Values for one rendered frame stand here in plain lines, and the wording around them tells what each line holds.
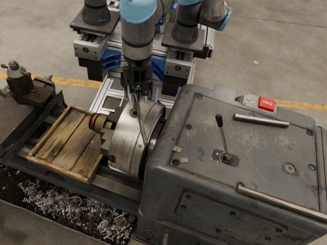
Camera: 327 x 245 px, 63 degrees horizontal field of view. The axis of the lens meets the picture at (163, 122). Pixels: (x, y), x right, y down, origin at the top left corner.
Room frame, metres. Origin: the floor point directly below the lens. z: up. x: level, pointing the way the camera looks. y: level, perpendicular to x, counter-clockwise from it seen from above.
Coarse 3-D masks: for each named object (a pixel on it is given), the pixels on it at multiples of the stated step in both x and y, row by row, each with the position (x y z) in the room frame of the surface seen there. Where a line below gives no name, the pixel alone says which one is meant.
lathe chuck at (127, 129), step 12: (132, 108) 0.65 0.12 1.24; (144, 108) 0.66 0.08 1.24; (120, 120) 0.60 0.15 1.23; (132, 120) 0.60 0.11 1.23; (144, 120) 0.61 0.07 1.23; (120, 132) 0.56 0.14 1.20; (132, 132) 0.56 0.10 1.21; (120, 144) 0.53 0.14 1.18; (132, 144) 0.53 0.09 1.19; (120, 156) 0.50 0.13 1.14; (120, 168) 0.49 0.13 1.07
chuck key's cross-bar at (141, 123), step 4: (136, 96) 0.59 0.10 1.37; (136, 100) 0.57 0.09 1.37; (136, 104) 0.55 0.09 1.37; (136, 108) 0.54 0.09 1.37; (140, 112) 0.52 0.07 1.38; (140, 116) 0.50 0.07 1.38; (140, 120) 0.48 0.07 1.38; (140, 124) 0.46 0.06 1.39; (140, 128) 0.45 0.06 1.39; (144, 128) 0.45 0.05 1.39; (144, 132) 0.43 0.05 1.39; (144, 136) 0.42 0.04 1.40; (144, 140) 0.40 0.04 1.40; (144, 144) 0.39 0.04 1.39
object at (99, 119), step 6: (96, 114) 0.69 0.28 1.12; (102, 114) 0.70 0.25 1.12; (90, 120) 0.66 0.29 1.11; (96, 120) 0.66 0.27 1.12; (102, 120) 0.66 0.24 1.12; (108, 120) 0.68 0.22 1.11; (90, 126) 0.65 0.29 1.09; (96, 126) 0.64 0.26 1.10; (102, 126) 0.64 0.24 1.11; (108, 126) 0.65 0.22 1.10; (114, 126) 0.69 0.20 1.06; (96, 132) 0.64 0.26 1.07
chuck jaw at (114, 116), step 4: (124, 100) 0.73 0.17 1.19; (128, 100) 0.73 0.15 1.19; (124, 104) 0.72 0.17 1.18; (116, 108) 0.71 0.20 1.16; (120, 108) 0.71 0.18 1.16; (112, 112) 0.71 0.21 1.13; (116, 112) 0.70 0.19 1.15; (120, 112) 0.70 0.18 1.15; (108, 116) 0.69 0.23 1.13; (112, 116) 0.69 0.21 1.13; (116, 116) 0.69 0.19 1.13; (112, 120) 0.68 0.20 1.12; (116, 120) 0.68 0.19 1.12
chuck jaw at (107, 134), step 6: (102, 132) 0.61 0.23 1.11; (108, 132) 0.62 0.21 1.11; (102, 138) 0.58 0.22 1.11; (108, 138) 0.59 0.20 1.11; (102, 144) 0.58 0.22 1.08; (108, 144) 0.56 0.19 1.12; (102, 150) 0.53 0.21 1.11; (108, 150) 0.53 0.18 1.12; (108, 156) 0.53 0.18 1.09; (114, 162) 0.51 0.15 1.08
